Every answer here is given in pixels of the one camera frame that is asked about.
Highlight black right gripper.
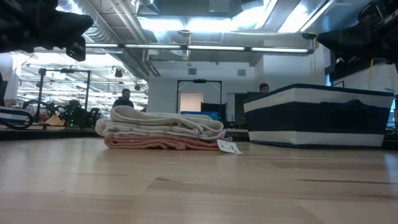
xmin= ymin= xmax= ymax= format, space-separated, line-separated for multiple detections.
xmin=317 ymin=14 xmax=398 ymax=65

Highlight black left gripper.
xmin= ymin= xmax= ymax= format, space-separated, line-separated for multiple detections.
xmin=21 ymin=0 xmax=94 ymax=62

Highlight white towel beige stripes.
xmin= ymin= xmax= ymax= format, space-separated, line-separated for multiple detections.
xmin=109 ymin=105 xmax=225 ymax=133

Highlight striped background fabric bin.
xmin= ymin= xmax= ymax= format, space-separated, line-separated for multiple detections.
xmin=0 ymin=105 xmax=34 ymax=131

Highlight long ceiling light bar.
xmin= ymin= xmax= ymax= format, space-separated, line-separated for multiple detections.
xmin=85 ymin=42 xmax=315 ymax=54

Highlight blue plastic crate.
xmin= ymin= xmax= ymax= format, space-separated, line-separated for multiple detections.
xmin=180 ymin=111 xmax=220 ymax=121

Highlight black background monitor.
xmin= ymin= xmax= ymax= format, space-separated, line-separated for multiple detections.
xmin=200 ymin=102 xmax=227 ymax=122

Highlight yellow cable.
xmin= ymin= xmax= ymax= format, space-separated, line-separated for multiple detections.
xmin=369 ymin=58 xmax=375 ymax=91

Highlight black background gantry frame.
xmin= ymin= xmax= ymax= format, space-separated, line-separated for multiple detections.
xmin=176 ymin=79 xmax=223 ymax=114
xmin=37 ymin=67 xmax=93 ymax=125

